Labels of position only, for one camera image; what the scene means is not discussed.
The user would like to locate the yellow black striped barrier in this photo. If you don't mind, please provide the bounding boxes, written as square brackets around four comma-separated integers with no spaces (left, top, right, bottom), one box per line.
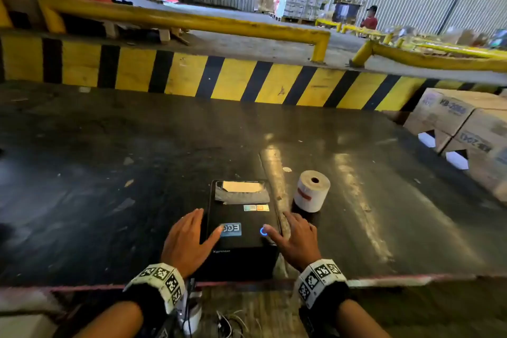
[0,34,507,112]

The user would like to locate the person's left hand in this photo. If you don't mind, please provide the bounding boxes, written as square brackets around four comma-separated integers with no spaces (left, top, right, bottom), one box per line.
[161,208,224,279]

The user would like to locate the white cup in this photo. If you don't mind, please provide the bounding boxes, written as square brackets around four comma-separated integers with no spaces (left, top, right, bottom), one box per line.
[176,290,203,334]

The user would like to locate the wooden board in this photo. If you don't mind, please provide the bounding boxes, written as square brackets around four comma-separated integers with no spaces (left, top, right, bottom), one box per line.
[190,286,302,338]

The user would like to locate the wooden pallet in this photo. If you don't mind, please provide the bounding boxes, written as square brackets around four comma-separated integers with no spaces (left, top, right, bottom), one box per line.
[101,18,191,46]

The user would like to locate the brown cardboard box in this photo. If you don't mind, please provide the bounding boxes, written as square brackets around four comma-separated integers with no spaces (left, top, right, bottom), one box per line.
[442,108,507,204]
[403,111,452,152]
[411,87,507,136]

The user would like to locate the person's right hand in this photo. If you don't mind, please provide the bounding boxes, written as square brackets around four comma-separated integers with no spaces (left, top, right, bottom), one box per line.
[262,211,322,273]

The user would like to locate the white box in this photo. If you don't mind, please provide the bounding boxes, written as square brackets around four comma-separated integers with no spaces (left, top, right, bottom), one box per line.
[0,288,66,338]

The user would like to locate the dark cabinet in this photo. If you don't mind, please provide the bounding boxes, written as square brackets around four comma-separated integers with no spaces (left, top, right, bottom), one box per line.
[332,0,363,25]

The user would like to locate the white cables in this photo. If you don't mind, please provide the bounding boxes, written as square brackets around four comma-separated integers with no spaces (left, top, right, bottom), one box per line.
[215,309,254,338]

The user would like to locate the person's right forearm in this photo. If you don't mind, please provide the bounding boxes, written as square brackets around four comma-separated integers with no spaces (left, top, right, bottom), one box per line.
[336,299,391,338]

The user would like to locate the black printer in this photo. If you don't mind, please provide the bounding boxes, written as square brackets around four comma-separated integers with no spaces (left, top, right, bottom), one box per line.
[196,179,283,282]

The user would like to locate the black wristband with marker tags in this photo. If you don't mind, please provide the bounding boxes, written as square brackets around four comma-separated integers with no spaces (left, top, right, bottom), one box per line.
[294,259,351,338]
[115,263,187,331]

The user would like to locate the long yellow guard rail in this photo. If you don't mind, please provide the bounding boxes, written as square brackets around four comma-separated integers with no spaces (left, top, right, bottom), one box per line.
[37,0,332,63]

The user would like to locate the white paper roll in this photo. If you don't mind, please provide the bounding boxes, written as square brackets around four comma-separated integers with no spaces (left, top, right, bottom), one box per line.
[293,170,331,214]

